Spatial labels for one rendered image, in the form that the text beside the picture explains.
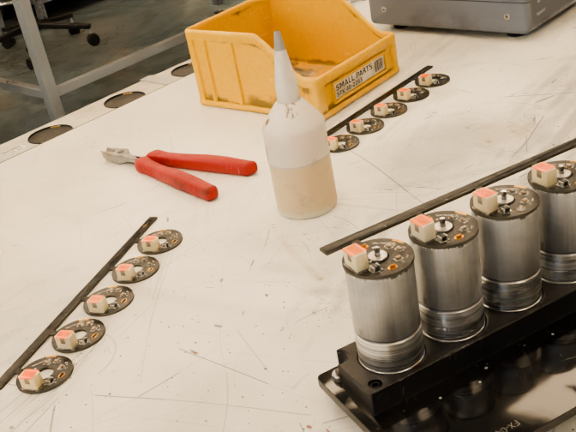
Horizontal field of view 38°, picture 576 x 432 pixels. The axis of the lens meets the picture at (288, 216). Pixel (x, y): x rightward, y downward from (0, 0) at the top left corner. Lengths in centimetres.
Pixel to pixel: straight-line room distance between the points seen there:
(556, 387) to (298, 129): 19
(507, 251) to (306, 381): 9
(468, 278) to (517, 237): 2
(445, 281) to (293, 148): 16
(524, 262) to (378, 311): 6
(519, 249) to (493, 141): 21
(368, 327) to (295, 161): 16
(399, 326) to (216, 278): 15
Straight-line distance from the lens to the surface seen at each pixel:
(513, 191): 33
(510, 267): 32
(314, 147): 44
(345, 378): 31
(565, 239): 34
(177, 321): 40
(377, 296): 29
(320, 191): 45
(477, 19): 70
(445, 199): 33
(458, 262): 30
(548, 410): 31
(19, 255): 50
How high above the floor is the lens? 97
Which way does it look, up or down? 28 degrees down
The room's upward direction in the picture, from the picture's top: 11 degrees counter-clockwise
